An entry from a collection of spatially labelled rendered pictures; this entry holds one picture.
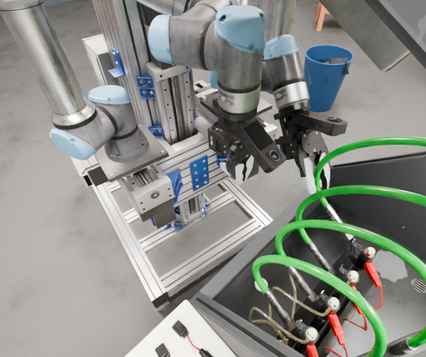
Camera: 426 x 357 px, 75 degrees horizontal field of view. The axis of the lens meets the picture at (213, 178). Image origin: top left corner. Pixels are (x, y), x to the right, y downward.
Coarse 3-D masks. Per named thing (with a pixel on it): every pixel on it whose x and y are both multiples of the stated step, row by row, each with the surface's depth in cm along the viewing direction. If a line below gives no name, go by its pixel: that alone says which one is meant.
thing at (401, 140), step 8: (400, 136) 45; (352, 144) 51; (360, 144) 50; (368, 144) 49; (376, 144) 48; (384, 144) 47; (392, 144) 46; (400, 144) 45; (408, 144) 44; (416, 144) 43; (424, 144) 42; (336, 152) 55; (344, 152) 54; (328, 160) 58; (320, 168) 60; (320, 200) 66
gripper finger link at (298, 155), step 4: (300, 144) 60; (296, 148) 60; (300, 148) 60; (296, 152) 60; (300, 152) 60; (304, 152) 61; (296, 156) 60; (300, 156) 60; (304, 156) 61; (296, 160) 60; (300, 160) 60; (300, 164) 60; (300, 168) 60; (304, 168) 60; (300, 172) 61; (304, 172) 60; (304, 176) 60
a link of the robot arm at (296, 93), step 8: (280, 88) 61; (288, 88) 60; (296, 88) 60; (304, 88) 61; (280, 96) 62; (288, 96) 60; (296, 96) 60; (304, 96) 60; (280, 104) 62; (288, 104) 61
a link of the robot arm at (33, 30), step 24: (0, 0) 50; (24, 0) 52; (24, 24) 55; (48, 24) 58; (24, 48) 58; (48, 48) 59; (48, 72) 62; (72, 72) 66; (48, 96) 66; (72, 96) 68; (72, 120) 70; (96, 120) 75; (72, 144) 73; (96, 144) 78
